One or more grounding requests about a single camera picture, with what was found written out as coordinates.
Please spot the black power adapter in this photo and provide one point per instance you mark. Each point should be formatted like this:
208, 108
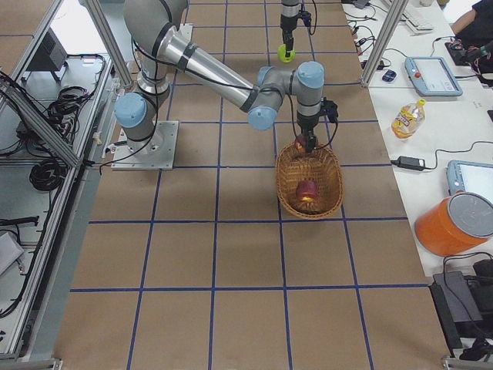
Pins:
410, 163

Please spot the blue teach pendant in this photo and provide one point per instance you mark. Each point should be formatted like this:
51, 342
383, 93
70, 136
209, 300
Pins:
431, 76
472, 177

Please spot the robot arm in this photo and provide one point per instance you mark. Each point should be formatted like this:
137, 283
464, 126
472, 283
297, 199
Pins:
154, 27
291, 13

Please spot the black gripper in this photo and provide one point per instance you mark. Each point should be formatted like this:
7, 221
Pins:
306, 124
288, 22

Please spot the woven wicker basket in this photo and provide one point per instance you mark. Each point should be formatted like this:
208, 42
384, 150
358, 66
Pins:
321, 166

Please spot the yellow juice bottle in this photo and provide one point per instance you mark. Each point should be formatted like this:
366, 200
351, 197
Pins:
409, 119

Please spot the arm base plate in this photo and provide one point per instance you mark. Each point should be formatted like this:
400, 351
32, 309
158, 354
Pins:
158, 154
186, 31

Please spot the aluminium frame post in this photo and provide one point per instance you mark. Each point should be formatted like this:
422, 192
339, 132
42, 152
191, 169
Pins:
387, 30

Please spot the red apple with yellow patch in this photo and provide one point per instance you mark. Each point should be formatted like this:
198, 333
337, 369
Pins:
307, 191

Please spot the dark red apple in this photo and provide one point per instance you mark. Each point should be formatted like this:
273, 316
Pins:
300, 144

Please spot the orange bucket with grey lid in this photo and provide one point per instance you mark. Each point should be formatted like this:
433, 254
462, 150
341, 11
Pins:
458, 223

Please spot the green apple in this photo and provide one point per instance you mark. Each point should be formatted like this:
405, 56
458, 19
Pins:
285, 55

